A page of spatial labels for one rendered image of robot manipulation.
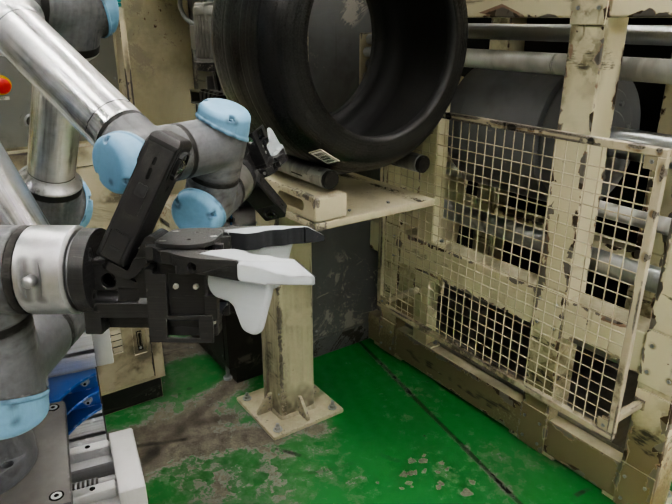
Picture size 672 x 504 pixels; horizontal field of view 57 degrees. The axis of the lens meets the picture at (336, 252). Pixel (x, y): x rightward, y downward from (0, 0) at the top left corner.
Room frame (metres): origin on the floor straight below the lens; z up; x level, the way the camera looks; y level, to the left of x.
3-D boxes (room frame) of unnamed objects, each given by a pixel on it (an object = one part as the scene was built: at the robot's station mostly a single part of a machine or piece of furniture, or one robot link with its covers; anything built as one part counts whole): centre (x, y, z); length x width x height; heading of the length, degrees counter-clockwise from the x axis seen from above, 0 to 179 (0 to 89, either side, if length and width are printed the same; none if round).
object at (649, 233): (1.57, -0.40, 0.65); 0.90 x 0.02 x 0.70; 35
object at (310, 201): (1.49, 0.11, 0.83); 0.36 x 0.09 x 0.06; 35
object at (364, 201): (1.57, 0.00, 0.80); 0.37 x 0.36 x 0.02; 125
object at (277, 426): (1.77, 0.16, 0.02); 0.27 x 0.27 x 0.04; 35
